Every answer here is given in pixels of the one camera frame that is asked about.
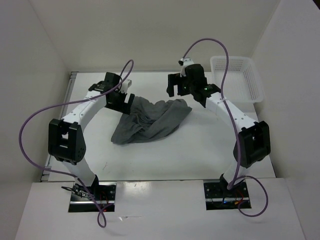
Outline grey shorts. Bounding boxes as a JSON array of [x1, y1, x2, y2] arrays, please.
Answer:
[[110, 96, 192, 145]]

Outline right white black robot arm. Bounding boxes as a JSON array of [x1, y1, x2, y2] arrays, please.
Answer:
[[166, 58, 271, 197]]

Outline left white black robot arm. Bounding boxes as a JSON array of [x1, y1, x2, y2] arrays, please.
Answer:
[[48, 72, 135, 200]]

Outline white perforated plastic basket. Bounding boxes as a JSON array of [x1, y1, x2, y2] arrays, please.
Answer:
[[210, 56, 264, 104]]

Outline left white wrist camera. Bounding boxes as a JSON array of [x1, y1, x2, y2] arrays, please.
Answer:
[[119, 79, 132, 94]]

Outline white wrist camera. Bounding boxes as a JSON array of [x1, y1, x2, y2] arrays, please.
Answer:
[[119, 79, 132, 94], [178, 57, 194, 77]]

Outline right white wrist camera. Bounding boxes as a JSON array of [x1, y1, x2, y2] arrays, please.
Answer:
[[178, 57, 194, 77]]

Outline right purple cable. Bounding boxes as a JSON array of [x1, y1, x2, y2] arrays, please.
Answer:
[[183, 37, 270, 217]]

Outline purple cable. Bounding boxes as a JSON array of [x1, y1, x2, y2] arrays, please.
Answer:
[[19, 59, 135, 228], [183, 37, 270, 217]]

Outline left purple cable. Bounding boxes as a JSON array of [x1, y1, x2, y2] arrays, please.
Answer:
[[19, 59, 135, 228]]

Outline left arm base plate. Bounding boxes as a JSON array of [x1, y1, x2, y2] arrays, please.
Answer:
[[61, 182, 117, 213]]

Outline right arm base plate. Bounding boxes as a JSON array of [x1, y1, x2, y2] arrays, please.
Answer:
[[203, 179, 252, 211]]

